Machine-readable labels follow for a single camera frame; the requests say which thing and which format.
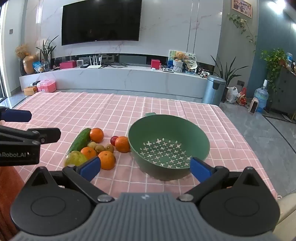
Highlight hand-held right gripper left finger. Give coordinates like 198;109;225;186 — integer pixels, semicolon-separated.
24;156;115;204

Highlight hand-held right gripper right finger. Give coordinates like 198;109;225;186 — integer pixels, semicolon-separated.
177;157;271;204

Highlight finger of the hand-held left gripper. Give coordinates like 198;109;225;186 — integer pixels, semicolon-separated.
0;125;62;145
0;107;32;122

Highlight orange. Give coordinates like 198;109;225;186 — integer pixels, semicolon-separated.
89;128;104;143
80;147;97;160
98;151;116;171
115;136;131;153

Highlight yellow-green mango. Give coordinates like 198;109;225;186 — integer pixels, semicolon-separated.
64;151;88;168

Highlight green cucumber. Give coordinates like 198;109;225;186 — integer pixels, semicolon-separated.
68;128;92;153

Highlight green colander bowl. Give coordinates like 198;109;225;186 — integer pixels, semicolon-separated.
128;112;210;181

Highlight person's left forearm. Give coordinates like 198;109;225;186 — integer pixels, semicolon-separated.
0;166;25;234

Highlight cardboard box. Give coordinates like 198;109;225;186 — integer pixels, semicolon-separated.
23;86;38;96

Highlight pink plastic storage box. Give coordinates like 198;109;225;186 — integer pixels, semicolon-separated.
37;79;56;93

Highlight pink checkered tablecloth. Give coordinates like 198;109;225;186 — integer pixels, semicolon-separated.
10;91;278;202

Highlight orange vase with dried flowers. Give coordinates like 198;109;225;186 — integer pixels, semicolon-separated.
15;44;38;75

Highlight leafy plant in glass vase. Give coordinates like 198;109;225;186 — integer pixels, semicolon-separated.
36;35;59;72

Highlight pink flat box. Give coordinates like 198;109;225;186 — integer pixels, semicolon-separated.
59;61;77;69

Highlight grey-blue pedal trash can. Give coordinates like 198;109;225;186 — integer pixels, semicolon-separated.
202;75;226;106

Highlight white plastic bag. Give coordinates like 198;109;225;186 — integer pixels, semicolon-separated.
225;87;240;103

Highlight white router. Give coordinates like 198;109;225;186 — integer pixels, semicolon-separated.
87;55;103;69

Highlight red gift bag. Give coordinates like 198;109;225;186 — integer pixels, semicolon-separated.
236;88;247;106

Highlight grey marble TV console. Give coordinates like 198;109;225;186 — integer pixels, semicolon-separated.
19;64;208;98

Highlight blue water jug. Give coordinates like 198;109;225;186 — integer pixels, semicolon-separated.
254;79;269;113

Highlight tall leafy floor plant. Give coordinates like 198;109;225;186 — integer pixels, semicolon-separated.
210;54;242;102

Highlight cream patterned hat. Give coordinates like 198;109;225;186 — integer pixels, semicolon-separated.
185;59;198;72

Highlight colourful picture board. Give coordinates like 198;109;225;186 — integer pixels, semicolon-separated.
168;50;196;70

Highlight grey soundbar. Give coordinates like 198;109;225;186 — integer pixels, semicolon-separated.
120;54;147;65

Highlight teddy bear bouquet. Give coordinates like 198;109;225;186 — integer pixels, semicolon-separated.
173;51;185;73

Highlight dark sideboard cabinet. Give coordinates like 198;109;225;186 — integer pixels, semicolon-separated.
269;67;296;116

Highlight bushy green potted plant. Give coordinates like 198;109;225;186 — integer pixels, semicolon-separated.
260;48;287;93

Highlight hanging vine plant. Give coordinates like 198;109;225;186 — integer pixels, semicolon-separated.
228;13;257;47

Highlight black cable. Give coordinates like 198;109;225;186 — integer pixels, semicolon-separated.
104;62;130;69

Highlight black wall television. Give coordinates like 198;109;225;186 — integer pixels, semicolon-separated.
61;0;142;46

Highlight framed wall picture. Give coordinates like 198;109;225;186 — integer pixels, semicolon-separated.
232;0;253;18

